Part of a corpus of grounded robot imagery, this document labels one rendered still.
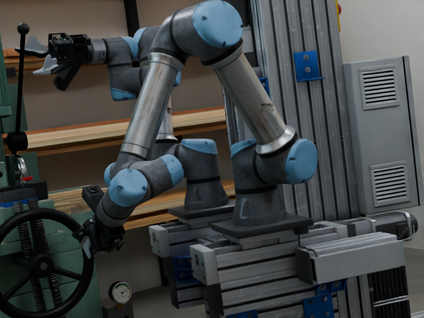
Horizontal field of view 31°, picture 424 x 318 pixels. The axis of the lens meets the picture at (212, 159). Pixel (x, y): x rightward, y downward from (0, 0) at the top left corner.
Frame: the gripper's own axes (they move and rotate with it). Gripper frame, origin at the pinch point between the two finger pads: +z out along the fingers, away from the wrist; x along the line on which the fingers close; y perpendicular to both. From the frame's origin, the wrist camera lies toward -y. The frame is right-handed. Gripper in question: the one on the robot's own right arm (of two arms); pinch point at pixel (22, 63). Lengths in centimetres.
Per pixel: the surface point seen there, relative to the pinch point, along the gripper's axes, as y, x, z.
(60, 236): -29, 43, 3
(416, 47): -78, -119, -313
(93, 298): -52, 47, -7
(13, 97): -20.1, -14.7, -3.5
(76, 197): -37.3, 18.7, -12.4
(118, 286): -46, 51, -13
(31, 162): -36.4, -1.3, -5.5
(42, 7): -91, -231, -100
